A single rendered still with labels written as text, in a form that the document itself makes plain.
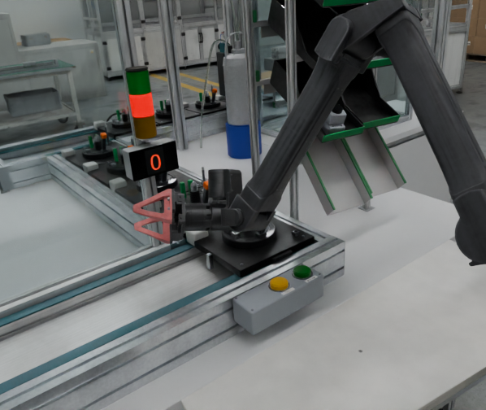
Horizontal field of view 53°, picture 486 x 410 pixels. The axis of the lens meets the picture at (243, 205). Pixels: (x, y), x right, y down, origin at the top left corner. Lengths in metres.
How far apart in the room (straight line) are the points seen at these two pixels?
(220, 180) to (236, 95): 1.14
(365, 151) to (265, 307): 0.66
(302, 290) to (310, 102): 0.43
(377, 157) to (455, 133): 0.79
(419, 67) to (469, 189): 0.20
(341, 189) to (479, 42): 8.76
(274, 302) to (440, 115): 0.51
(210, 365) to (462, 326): 0.55
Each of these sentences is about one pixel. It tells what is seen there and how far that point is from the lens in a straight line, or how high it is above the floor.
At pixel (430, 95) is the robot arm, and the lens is 0.77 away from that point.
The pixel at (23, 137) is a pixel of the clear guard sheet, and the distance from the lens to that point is 1.10.
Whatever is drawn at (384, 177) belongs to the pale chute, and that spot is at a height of 1.02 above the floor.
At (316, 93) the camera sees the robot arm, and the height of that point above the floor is 1.39.
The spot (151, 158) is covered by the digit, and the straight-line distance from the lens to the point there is 1.15.
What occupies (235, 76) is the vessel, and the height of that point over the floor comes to 1.22.
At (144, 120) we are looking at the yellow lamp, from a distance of 1.13.
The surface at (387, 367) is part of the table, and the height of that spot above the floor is 0.86.
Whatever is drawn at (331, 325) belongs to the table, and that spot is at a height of 0.86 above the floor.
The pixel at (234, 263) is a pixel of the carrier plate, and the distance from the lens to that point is 1.16.
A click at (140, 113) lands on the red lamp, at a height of 1.32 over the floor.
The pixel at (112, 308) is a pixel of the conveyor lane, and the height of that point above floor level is 0.92.
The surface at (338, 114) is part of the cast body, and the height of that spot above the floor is 1.25.
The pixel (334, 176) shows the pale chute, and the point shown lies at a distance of 1.39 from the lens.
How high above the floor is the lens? 1.57
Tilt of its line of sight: 25 degrees down
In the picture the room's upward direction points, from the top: 4 degrees counter-clockwise
